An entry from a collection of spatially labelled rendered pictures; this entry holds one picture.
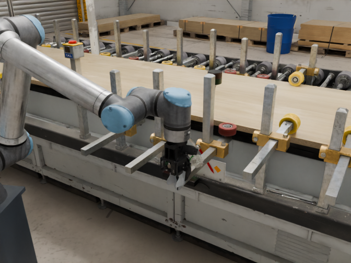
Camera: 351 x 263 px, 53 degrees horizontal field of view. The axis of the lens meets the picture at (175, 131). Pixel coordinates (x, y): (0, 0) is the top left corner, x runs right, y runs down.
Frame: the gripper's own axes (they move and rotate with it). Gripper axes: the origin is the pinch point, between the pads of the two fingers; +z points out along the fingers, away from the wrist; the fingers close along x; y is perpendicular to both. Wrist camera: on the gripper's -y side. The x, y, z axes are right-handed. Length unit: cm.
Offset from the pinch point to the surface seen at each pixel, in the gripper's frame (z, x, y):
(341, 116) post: -29, 46, -28
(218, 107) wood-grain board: -10, -15, -62
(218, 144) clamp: -5.5, 0.7, -29.6
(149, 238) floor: 81, -50, -46
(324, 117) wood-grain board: -10, 34, -75
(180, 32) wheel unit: -34, -85, -135
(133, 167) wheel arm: 0.9, -23.5, -2.3
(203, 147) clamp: -2.9, -5.1, -27.6
